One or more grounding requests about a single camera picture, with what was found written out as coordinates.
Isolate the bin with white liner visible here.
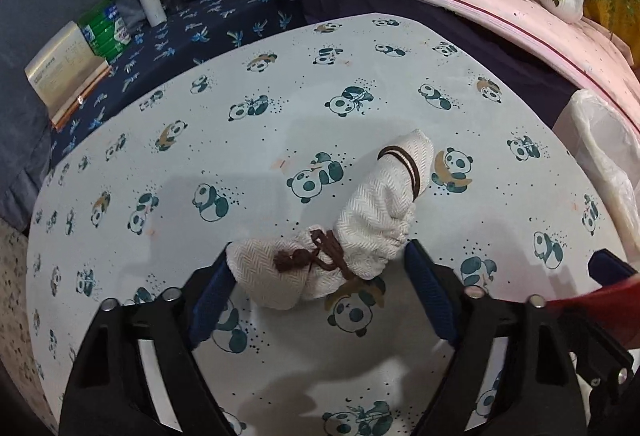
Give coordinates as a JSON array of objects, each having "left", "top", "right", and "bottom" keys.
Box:
[{"left": 552, "top": 88, "right": 640, "bottom": 261}]

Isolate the beige gift box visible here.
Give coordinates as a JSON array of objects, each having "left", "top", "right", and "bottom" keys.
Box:
[{"left": 25, "top": 22, "right": 112, "bottom": 131}]

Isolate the navy printed cloth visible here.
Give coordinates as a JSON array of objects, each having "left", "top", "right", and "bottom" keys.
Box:
[{"left": 47, "top": 0, "right": 308, "bottom": 177}]

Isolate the panda print tablecloth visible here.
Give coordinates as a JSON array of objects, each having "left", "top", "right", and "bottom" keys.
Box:
[{"left": 27, "top": 13, "right": 628, "bottom": 436}]

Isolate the green tissue pack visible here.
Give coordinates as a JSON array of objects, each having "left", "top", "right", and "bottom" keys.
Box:
[{"left": 77, "top": 0, "right": 132, "bottom": 61}]

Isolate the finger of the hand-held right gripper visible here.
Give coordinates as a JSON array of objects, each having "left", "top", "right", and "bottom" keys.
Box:
[{"left": 588, "top": 250, "right": 638, "bottom": 285}]

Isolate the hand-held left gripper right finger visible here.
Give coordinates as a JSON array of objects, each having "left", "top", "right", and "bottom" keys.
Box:
[{"left": 404, "top": 240, "right": 587, "bottom": 436}]

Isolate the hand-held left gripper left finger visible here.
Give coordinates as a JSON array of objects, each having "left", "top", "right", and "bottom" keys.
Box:
[{"left": 59, "top": 248, "right": 241, "bottom": 436}]

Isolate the white pouch brown drawstring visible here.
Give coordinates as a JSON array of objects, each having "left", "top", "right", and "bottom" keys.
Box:
[{"left": 226, "top": 226, "right": 361, "bottom": 311}]

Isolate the red paper cup white lid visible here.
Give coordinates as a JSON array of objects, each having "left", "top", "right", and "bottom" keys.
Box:
[{"left": 547, "top": 273, "right": 640, "bottom": 349}]

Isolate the dark purple cloth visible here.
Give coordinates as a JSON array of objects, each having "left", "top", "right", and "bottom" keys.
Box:
[{"left": 295, "top": 0, "right": 583, "bottom": 129}]

